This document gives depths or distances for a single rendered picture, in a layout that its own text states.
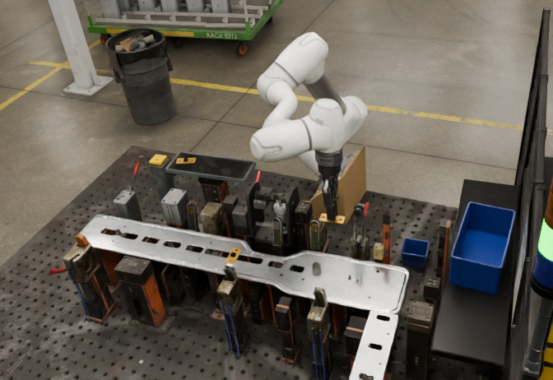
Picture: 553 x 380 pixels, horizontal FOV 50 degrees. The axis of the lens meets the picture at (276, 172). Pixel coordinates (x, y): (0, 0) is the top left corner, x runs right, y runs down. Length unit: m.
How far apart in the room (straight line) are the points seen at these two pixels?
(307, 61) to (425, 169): 2.28
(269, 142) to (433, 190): 2.60
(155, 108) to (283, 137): 3.53
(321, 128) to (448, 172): 2.70
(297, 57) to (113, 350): 1.37
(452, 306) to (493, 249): 0.32
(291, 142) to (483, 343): 0.87
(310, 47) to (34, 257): 1.70
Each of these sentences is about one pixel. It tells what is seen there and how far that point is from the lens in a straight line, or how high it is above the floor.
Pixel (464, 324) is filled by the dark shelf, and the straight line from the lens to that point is 2.08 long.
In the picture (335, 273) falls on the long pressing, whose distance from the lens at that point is 2.25.
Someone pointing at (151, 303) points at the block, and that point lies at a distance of 2.48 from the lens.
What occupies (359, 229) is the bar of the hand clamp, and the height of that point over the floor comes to 1.11.
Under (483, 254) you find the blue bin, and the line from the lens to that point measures 2.30.
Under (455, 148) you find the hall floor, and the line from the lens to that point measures 4.65.
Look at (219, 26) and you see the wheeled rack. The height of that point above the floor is 0.29.
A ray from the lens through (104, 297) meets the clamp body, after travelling 2.67.
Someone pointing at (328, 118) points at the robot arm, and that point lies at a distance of 1.77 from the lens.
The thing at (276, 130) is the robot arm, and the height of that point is 1.68.
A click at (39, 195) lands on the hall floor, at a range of 4.87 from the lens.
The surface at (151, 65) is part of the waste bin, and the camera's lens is 5.02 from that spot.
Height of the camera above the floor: 2.62
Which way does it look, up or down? 36 degrees down
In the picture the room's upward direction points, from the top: 7 degrees counter-clockwise
